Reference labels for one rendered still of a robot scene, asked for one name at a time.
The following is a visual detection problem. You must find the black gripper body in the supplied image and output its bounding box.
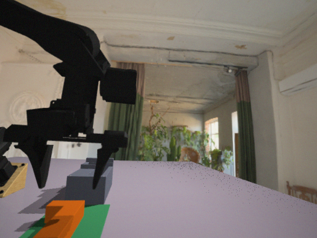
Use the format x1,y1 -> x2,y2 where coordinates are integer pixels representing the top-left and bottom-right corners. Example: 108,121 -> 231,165
3,94 -> 128,149

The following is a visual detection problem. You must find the orange l-shaped part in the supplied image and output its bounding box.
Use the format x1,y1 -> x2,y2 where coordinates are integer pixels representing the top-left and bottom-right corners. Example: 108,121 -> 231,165
33,200 -> 85,238

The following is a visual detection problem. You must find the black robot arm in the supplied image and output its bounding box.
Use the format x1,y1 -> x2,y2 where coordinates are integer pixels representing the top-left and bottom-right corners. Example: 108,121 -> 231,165
0,0 -> 137,187

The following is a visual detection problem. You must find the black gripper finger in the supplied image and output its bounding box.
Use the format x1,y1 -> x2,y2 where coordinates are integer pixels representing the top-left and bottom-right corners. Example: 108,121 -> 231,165
93,148 -> 119,190
14,145 -> 54,189

